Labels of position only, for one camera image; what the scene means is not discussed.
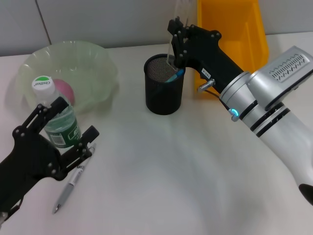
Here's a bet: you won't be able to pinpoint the clear water bottle green label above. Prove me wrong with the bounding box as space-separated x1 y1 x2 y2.
31 75 82 149

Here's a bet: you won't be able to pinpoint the blue scissors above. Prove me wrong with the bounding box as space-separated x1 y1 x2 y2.
166 69 184 83

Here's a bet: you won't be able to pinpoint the yellow plastic bin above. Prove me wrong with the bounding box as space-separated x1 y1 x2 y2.
194 0 269 100

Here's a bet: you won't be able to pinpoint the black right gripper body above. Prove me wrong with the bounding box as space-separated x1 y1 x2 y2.
181 23 250 95

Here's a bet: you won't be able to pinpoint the pale green wavy fruit plate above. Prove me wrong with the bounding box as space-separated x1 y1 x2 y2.
16 40 119 115

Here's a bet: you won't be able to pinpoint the right gripper cable with connector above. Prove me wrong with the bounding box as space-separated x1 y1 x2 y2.
197 78 240 122

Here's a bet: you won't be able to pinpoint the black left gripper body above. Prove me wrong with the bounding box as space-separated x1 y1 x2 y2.
0 125 62 217

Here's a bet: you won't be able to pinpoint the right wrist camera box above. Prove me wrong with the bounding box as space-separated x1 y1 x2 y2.
246 46 313 111

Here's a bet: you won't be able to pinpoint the transparent plastic ruler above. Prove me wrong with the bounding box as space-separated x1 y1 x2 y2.
167 0 196 66

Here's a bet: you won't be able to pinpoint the black mesh pen holder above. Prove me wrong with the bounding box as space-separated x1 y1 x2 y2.
143 54 186 116

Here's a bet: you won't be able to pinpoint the pink peach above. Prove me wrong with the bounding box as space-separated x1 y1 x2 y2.
53 79 75 105

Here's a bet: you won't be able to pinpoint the silver grey pen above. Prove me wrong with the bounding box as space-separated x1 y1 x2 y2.
53 143 97 214

